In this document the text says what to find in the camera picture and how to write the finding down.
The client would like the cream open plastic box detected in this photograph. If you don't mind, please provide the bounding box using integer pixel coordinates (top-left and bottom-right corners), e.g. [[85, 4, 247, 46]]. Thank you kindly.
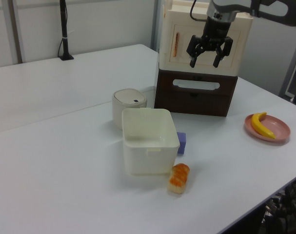
[[121, 108, 180, 176]]

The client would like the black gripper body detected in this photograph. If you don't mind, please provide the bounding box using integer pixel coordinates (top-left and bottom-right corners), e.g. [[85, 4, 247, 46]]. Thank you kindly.
[[197, 17, 233, 49]]

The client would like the yellow toy banana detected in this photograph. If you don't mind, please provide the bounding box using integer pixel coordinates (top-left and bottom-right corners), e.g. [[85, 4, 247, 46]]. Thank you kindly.
[[250, 112, 276, 139]]

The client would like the black wire frame object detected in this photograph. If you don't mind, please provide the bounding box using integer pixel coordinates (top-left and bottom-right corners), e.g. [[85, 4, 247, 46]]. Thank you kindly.
[[263, 174, 296, 234]]

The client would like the grey metal rack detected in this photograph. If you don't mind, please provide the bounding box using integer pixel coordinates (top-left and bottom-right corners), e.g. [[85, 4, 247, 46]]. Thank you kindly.
[[279, 31, 296, 108]]

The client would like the small cream lidded bin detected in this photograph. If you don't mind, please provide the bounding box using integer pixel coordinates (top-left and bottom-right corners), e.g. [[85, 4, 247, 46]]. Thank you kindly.
[[112, 88, 148, 131]]

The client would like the black pole with clamp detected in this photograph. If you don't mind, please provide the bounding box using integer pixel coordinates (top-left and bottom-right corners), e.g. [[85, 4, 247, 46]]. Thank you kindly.
[[58, 0, 75, 61]]

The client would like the salmon sushi toy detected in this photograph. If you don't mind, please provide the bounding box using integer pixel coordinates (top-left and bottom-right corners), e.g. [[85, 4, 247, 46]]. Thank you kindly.
[[167, 163, 190, 195]]

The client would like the purple foam cube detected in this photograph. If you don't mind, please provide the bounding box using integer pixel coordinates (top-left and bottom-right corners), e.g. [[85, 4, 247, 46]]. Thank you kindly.
[[176, 132, 187, 155]]

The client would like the dark brown storage box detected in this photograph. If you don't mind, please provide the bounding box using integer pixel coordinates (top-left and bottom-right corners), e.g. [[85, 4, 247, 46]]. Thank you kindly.
[[154, 68, 238, 117]]

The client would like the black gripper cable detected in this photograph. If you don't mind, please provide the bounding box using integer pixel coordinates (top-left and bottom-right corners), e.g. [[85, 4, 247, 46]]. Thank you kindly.
[[190, 0, 207, 22]]

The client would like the cream and brown drawer cabinet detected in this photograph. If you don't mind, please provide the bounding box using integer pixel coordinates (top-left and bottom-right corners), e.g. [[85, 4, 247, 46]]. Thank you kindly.
[[158, 0, 254, 77]]

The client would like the pink plate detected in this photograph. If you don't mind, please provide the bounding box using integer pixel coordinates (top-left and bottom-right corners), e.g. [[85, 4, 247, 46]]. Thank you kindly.
[[244, 114, 291, 142]]

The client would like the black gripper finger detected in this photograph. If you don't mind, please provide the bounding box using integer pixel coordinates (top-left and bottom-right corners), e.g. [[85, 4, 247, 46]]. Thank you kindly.
[[212, 36, 234, 68], [186, 35, 205, 68]]

